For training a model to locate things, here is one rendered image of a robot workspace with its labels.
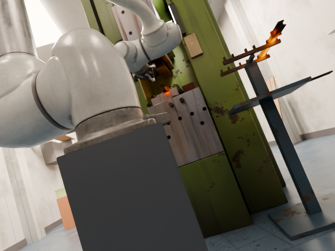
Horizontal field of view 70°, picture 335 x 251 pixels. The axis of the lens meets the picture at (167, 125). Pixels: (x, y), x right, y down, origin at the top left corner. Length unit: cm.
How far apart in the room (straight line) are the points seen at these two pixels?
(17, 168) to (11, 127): 475
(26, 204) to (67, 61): 485
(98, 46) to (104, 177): 27
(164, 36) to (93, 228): 75
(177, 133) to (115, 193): 118
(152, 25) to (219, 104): 95
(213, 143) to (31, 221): 428
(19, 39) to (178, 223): 58
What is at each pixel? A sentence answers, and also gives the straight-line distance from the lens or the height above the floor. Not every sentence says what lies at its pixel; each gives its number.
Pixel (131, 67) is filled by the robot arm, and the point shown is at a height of 94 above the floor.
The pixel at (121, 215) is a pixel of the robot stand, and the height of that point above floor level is 47.
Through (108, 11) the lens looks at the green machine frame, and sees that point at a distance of 225.
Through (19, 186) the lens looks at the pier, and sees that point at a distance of 534.
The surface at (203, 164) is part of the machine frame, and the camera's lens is 157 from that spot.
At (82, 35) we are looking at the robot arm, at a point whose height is 83.
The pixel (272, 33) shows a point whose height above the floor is 94.
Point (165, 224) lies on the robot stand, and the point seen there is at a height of 42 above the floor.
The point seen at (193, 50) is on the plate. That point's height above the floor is 123.
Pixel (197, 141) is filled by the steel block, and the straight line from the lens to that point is 157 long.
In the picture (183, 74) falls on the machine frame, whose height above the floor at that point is 121.
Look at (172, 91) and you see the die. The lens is 169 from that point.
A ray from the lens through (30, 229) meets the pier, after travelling 533.
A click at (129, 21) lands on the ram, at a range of 196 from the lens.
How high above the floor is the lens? 52
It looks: 8 degrees up
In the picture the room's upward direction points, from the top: 20 degrees counter-clockwise
